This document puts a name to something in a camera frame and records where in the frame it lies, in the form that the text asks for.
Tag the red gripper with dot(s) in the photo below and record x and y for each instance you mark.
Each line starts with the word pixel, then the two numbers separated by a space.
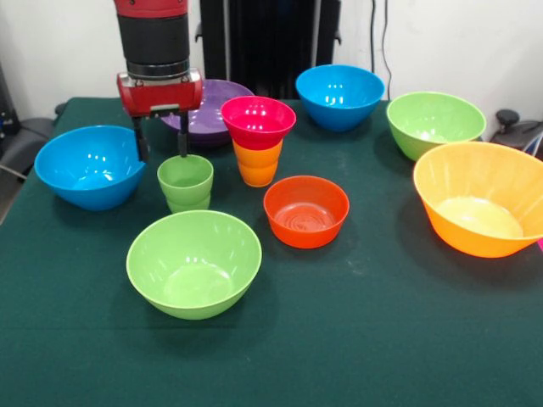
pixel 163 97

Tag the green plastic cup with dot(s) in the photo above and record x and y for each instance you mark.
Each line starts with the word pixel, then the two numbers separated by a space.
pixel 185 191

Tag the pink plastic bowl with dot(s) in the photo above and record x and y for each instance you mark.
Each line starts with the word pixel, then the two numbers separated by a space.
pixel 259 123

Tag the orange plastic cup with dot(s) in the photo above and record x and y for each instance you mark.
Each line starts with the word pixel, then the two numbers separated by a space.
pixel 259 169

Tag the red-orange plastic bowl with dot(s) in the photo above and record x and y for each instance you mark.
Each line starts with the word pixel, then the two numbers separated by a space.
pixel 305 233

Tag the blue plastic bowl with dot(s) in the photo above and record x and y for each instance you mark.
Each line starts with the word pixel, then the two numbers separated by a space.
pixel 339 97
pixel 91 178

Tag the large orange plastic bowl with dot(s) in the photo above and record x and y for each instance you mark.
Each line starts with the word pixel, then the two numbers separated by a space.
pixel 479 203

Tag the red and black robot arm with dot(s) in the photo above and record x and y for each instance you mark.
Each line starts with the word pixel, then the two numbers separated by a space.
pixel 155 38

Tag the purple plastic bowl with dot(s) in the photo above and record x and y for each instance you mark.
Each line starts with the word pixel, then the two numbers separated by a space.
pixel 212 114

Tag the green plastic bowl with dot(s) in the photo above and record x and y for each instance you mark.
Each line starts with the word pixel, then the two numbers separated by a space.
pixel 193 271
pixel 434 120

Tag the dark grey chair base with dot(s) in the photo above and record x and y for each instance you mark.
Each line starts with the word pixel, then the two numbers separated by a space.
pixel 515 131
pixel 25 140

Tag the dark green table cloth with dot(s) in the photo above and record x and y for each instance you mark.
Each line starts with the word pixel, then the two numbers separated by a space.
pixel 271 364

